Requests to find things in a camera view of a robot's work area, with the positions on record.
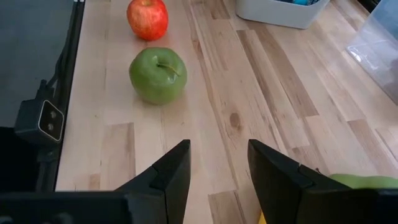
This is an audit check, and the teal tin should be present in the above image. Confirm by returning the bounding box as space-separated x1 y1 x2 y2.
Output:
276 0 321 6

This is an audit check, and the black metal table frame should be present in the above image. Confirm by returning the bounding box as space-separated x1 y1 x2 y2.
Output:
34 0 86 194

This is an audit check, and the grey plastic bin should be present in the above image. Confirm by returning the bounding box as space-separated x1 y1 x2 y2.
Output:
234 0 330 30

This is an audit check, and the black table-level camera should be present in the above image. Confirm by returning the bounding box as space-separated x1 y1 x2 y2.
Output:
14 98 65 146

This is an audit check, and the clear plastic container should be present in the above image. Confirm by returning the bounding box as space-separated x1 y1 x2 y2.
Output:
345 0 398 105

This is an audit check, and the green apple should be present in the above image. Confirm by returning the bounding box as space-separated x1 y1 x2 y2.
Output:
129 47 188 105

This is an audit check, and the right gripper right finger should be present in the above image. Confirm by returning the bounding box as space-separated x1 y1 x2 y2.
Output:
248 139 398 224

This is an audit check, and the red apple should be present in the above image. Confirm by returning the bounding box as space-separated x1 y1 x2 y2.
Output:
126 0 169 42

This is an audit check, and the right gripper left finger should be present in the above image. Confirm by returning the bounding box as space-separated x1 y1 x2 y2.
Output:
115 139 192 224

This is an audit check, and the green pear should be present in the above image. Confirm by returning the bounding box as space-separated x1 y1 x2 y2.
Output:
328 173 398 190

